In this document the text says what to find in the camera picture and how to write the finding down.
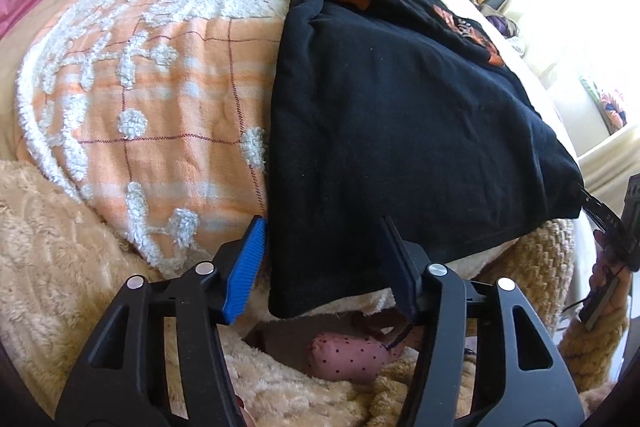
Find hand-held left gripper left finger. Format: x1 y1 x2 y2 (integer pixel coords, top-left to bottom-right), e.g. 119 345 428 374
55 215 268 427

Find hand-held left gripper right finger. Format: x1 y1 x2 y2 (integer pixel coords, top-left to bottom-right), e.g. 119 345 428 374
381 215 584 427

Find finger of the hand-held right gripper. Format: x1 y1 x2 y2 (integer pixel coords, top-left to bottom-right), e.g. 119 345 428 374
570 183 625 240

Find black t-shirt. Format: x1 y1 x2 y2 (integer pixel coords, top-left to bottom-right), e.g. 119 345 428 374
266 0 584 319

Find person's right forearm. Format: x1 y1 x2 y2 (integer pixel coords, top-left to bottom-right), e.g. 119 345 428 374
556 287 632 395

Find person's right hand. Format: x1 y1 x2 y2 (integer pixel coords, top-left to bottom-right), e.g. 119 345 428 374
586 228 628 305

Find pink dotted pajama pants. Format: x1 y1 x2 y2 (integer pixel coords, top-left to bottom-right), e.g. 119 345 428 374
306 311 427 384

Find colourful cloth on windowsill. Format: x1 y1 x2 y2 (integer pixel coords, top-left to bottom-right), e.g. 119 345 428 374
579 74 629 136

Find orange checked bed blanket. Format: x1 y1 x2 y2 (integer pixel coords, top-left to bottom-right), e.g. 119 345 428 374
14 0 566 278

